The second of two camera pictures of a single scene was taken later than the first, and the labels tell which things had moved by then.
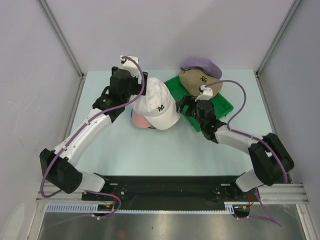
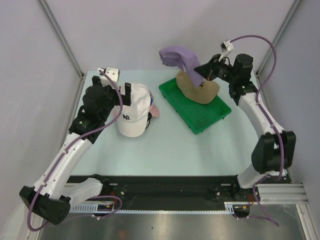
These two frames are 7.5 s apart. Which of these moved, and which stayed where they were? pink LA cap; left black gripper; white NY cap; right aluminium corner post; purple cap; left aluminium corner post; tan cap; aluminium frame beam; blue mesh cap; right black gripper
Moved: tan cap; right black gripper; purple cap; pink LA cap; white NY cap; blue mesh cap; left black gripper
Stayed: left aluminium corner post; right aluminium corner post; aluminium frame beam
